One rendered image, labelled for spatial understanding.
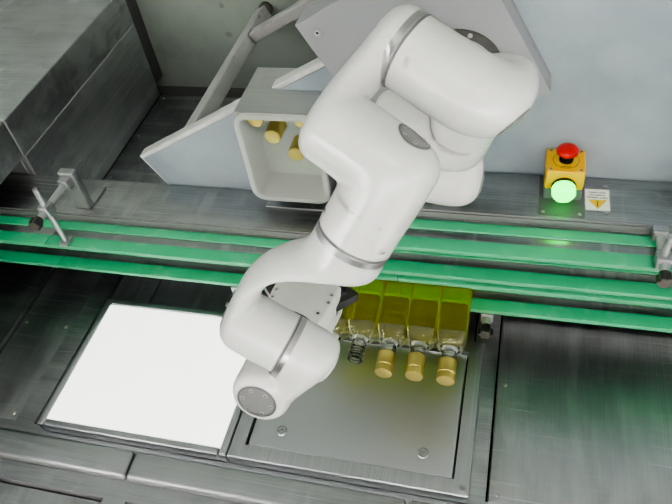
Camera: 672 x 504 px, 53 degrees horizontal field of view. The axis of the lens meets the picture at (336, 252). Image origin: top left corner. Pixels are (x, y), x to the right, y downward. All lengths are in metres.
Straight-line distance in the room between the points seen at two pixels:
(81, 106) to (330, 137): 1.45
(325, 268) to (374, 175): 0.12
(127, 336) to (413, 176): 1.11
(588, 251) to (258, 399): 0.71
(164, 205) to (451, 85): 1.05
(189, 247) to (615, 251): 0.87
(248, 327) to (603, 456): 0.84
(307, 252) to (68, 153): 1.36
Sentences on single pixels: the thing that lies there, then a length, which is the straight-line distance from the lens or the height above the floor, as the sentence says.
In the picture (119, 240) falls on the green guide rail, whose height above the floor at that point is 0.93.
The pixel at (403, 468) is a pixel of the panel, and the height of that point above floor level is 1.28.
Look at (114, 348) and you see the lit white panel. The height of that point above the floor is 1.11.
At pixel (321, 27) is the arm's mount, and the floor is 0.82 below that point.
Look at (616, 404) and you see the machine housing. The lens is 1.47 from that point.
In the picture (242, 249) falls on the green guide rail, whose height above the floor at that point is 0.92.
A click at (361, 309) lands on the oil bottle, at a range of 1.34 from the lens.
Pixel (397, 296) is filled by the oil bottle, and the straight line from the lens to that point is 1.35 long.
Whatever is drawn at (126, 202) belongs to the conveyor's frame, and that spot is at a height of 0.83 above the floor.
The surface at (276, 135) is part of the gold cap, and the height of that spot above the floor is 0.81.
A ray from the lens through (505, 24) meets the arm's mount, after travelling 1.17.
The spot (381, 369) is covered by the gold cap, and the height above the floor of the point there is 1.16.
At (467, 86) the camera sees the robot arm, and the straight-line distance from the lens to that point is 0.68.
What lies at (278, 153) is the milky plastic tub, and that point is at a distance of 1.46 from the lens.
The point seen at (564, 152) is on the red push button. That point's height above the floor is 0.80.
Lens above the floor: 1.83
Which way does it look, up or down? 40 degrees down
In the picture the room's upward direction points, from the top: 163 degrees counter-clockwise
